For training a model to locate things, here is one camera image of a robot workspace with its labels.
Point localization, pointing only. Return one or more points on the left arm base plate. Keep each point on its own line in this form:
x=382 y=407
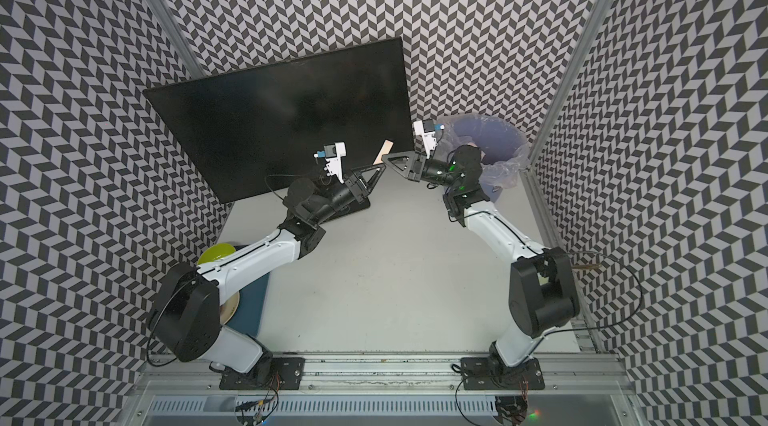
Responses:
x=280 y=373

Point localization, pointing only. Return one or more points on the beige plate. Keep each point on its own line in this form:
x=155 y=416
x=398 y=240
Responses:
x=228 y=310

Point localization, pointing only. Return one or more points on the black monitor stand base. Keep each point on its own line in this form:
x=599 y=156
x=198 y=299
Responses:
x=352 y=208

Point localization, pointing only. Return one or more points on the lime green bowl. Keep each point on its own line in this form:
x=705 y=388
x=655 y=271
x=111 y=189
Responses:
x=216 y=252

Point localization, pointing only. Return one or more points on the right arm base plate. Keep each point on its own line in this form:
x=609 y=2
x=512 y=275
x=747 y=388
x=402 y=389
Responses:
x=501 y=375

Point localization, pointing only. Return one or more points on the blue trash bin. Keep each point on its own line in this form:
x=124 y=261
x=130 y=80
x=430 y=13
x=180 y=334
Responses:
x=504 y=149

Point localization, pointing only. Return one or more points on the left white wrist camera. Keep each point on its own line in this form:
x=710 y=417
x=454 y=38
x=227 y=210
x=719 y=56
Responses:
x=332 y=155

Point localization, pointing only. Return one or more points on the aluminium mounting rail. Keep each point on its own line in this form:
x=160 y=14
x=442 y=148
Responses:
x=551 y=373

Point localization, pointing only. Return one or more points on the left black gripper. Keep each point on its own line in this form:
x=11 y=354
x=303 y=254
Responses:
x=356 y=183

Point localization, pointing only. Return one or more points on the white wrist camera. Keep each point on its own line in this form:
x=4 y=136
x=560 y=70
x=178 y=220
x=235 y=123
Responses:
x=430 y=134
x=332 y=155

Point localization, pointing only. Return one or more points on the black computer monitor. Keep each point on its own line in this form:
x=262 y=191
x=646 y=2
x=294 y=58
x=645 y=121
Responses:
x=250 y=131

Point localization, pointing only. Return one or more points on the dark teal placemat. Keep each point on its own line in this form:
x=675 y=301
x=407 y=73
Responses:
x=248 y=314

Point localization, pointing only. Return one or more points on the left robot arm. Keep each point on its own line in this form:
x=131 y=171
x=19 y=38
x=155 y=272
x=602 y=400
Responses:
x=185 y=313

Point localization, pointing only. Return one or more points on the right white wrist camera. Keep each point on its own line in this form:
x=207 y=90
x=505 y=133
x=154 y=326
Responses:
x=430 y=134

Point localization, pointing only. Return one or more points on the pink narrow sticky note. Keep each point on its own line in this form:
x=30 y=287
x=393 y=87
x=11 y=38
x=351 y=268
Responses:
x=384 y=150

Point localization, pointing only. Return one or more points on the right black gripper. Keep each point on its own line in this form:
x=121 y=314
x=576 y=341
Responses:
x=414 y=165

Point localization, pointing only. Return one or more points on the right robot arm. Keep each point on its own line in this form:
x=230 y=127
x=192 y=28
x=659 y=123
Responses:
x=542 y=294

